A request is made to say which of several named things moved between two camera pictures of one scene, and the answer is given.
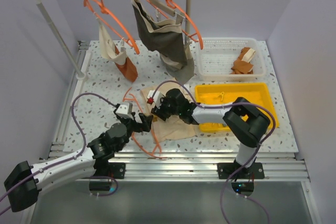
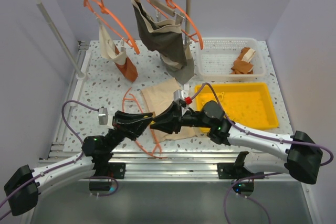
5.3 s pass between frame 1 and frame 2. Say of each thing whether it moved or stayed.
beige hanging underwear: stayed
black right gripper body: moved
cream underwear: stayed
